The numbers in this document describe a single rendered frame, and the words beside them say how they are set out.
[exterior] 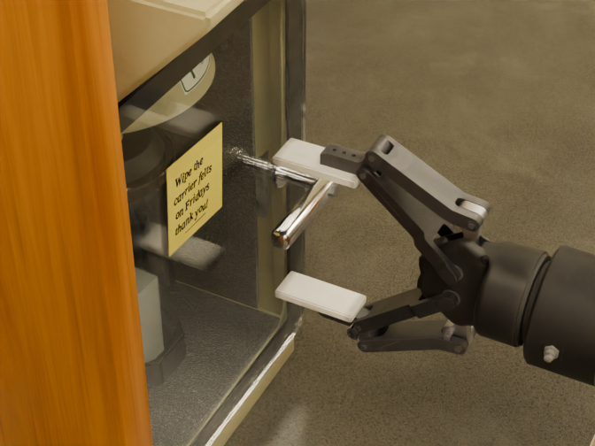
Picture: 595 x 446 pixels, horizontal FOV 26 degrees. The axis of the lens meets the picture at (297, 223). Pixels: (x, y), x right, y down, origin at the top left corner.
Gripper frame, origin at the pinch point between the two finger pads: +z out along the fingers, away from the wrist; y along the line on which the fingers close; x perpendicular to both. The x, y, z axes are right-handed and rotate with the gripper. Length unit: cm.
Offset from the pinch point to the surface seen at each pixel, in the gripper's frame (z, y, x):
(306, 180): 1.5, 0.4, -5.1
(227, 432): 5.6, -24.7, 2.7
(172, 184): 4.4, 9.4, 10.4
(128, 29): -0.8, 28.9, 21.2
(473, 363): -10.9, -26.0, -17.3
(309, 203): -0.3, 0.8, -2.0
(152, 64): -2.2, 27.1, 21.2
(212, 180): 4.3, 6.2, 5.0
